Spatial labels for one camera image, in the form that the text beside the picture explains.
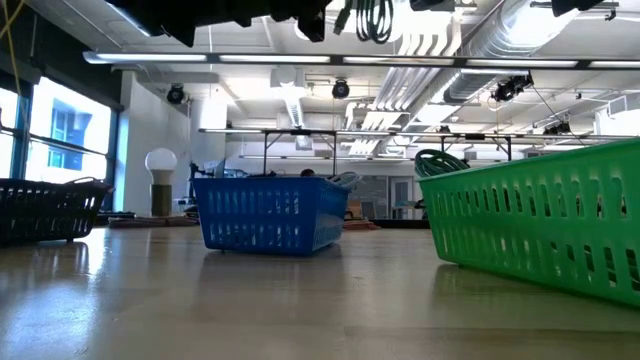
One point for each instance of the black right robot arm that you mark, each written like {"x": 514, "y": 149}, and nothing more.
{"x": 575, "y": 6}

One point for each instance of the long ceiling light strip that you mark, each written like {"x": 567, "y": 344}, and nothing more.
{"x": 150, "y": 57}

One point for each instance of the black round ceiling lamp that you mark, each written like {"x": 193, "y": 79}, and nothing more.
{"x": 340, "y": 89}
{"x": 175, "y": 94}

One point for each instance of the white bulb lamp brass base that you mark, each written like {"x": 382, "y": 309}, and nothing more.
{"x": 161, "y": 160}

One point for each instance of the person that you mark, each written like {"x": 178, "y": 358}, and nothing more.
{"x": 307, "y": 173}

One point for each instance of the window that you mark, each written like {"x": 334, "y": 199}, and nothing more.
{"x": 75, "y": 125}

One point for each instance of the green plastic basket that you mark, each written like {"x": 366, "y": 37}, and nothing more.
{"x": 530, "y": 172}

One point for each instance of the blue plastic basket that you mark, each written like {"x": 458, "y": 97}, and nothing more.
{"x": 260, "y": 220}

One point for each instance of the black plastic basket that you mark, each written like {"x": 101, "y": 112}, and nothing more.
{"x": 45, "y": 215}

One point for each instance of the silver ventilation duct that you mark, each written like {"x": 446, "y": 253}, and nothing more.
{"x": 510, "y": 25}

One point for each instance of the black background rig frame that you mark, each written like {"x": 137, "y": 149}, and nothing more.
{"x": 300, "y": 132}
{"x": 475, "y": 136}

